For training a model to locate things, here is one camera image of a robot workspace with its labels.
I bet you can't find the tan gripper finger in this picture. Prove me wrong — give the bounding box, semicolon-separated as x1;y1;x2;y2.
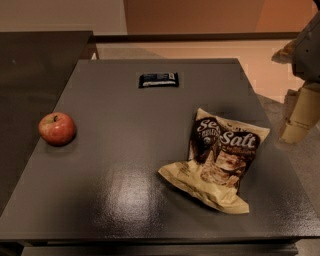
280;120;309;144
271;40;296;64

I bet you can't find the brown sea salt chip bag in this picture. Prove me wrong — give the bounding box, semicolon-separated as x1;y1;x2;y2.
159;109;270;214

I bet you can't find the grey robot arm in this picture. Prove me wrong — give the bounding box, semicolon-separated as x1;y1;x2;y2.
271;0;320;144

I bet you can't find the blueberry rxbar dark wrapper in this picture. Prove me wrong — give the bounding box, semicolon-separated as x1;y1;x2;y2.
138;72;179;88

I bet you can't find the red apple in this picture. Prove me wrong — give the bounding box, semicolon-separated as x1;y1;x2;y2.
38;112;76;146

